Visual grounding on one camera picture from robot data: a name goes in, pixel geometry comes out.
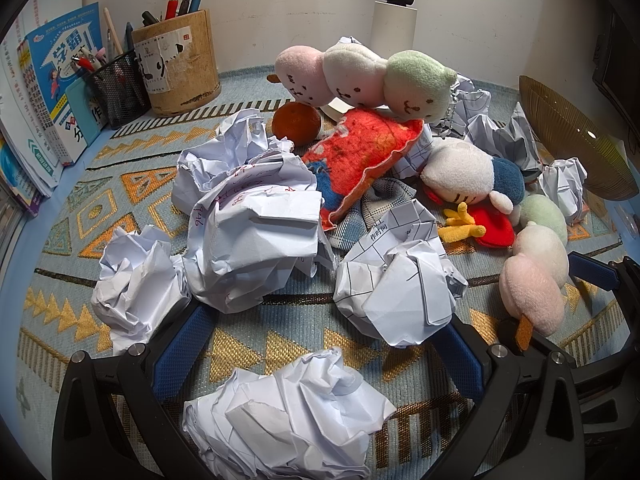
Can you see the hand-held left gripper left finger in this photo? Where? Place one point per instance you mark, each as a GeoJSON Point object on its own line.
{"type": "Point", "coordinates": [182, 345]}

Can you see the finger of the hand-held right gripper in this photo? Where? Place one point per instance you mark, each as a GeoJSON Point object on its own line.
{"type": "Point", "coordinates": [595, 271]}
{"type": "Point", "coordinates": [537, 342]}

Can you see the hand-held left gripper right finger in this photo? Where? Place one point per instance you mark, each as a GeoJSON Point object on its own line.
{"type": "Point", "coordinates": [460, 360]}

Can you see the small tricolour dango plush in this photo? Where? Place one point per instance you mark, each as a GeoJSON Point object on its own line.
{"type": "Point", "coordinates": [532, 290]}

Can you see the pile of paper balls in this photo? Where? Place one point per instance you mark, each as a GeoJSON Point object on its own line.
{"type": "Point", "coordinates": [250, 220]}

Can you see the amber ribbed glass bowl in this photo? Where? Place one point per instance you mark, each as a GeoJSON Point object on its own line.
{"type": "Point", "coordinates": [570, 125]}

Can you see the white and blue bird plush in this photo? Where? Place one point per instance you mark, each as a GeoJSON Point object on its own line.
{"type": "Point", "coordinates": [460, 170]}

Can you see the grey checked cloth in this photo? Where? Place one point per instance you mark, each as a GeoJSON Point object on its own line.
{"type": "Point", "coordinates": [380, 195]}

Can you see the red snack packet plush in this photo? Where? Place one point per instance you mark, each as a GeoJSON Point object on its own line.
{"type": "Point", "coordinates": [360, 152]}

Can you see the small pale box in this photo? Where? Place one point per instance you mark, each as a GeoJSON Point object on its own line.
{"type": "Point", "coordinates": [336, 108]}

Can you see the large tricolour dango plush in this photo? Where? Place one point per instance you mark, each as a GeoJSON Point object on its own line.
{"type": "Point", "coordinates": [350, 77]}

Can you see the patterned woven table mat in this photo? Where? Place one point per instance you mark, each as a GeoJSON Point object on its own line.
{"type": "Point", "coordinates": [65, 270]}

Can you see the black mesh pen holder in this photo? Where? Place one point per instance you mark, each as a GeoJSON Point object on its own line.
{"type": "Point", "coordinates": [122, 90]}

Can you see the bamboo pen holder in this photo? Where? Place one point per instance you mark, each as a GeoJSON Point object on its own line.
{"type": "Point", "coordinates": [190, 75]}

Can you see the stack of white workbooks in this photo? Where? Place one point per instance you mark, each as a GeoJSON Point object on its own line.
{"type": "Point", "coordinates": [20, 110]}

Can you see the blue workbook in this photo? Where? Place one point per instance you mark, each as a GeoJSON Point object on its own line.
{"type": "Point", "coordinates": [60, 60]}

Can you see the white desk lamp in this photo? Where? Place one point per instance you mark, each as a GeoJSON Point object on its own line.
{"type": "Point", "coordinates": [395, 30]}

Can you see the wooden pencil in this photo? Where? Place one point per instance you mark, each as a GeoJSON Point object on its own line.
{"type": "Point", "coordinates": [112, 32]}

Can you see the black marker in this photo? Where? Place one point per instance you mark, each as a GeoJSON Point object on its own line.
{"type": "Point", "coordinates": [150, 16]}

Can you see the grey pen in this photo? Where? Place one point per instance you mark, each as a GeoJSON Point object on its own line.
{"type": "Point", "coordinates": [185, 2]}

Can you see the red pen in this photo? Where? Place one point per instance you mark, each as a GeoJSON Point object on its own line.
{"type": "Point", "coordinates": [172, 2]}

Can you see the blue pen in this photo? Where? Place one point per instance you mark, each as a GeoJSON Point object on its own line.
{"type": "Point", "coordinates": [196, 0]}

